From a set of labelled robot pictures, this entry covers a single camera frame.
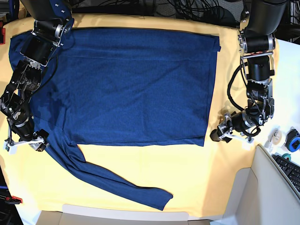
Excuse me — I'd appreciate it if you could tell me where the blue black tape roll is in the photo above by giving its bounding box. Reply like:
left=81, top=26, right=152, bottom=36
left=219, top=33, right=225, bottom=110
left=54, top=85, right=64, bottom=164
left=283, top=127, right=300, bottom=152

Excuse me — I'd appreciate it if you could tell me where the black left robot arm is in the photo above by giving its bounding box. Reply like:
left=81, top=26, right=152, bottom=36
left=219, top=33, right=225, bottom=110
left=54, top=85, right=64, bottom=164
left=210, top=0, right=287, bottom=143

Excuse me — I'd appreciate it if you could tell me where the red clamp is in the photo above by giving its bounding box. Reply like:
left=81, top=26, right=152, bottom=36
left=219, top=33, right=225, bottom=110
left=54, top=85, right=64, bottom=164
left=0, top=21, right=6, bottom=45
left=5, top=196, right=23, bottom=205

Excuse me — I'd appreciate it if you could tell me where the small teal tape roll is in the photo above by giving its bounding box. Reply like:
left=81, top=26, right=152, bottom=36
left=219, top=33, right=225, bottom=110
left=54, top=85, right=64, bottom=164
left=282, top=153, right=291, bottom=161

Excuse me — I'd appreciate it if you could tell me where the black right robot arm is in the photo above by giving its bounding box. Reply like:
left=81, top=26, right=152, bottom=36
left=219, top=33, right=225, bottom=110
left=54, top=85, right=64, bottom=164
left=0, top=0, right=75, bottom=152

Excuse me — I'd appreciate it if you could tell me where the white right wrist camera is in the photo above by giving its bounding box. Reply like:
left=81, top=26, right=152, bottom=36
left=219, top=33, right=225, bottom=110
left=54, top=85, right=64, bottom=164
left=3, top=141, right=17, bottom=155

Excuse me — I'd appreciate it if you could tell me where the red clamp top left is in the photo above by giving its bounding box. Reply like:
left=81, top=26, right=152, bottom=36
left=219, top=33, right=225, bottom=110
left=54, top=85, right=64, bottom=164
left=0, top=21, right=6, bottom=45

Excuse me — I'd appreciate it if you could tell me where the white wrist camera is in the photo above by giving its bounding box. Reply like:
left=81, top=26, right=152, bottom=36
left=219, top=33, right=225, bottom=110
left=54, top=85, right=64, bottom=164
left=3, top=141, right=17, bottom=155
left=241, top=141, right=253, bottom=151

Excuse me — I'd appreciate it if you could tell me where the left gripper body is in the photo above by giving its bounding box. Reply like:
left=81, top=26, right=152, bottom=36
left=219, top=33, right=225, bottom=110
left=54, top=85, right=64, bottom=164
left=217, top=112, right=253, bottom=143

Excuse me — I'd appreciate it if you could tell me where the red clamp bottom left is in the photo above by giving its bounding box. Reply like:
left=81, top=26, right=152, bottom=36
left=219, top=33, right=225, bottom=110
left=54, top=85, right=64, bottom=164
left=5, top=196, right=23, bottom=205

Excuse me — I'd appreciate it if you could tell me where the black keyboard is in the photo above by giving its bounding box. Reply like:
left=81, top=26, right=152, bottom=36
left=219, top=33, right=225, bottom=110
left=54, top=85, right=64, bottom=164
left=272, top=155, right=300, bottom=193

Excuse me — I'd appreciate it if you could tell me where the blue long-sleeve shirt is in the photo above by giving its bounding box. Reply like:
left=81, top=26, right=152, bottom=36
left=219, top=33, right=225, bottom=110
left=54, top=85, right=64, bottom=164
left=8, top=27, right=222, bottom=211

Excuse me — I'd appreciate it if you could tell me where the white tape dispenser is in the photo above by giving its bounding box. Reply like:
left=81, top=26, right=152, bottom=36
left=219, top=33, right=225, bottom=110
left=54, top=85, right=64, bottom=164
left=264, top=128, right=287, bottom=153

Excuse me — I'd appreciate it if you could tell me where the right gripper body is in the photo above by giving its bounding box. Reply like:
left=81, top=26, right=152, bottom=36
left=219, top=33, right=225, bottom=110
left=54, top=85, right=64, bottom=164
left=15, top=132, right=47, bottom=150

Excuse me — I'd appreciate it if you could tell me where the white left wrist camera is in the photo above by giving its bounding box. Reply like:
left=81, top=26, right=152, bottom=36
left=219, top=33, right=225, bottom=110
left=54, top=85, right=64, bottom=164
left=241, top=141, right=253, bottom=151

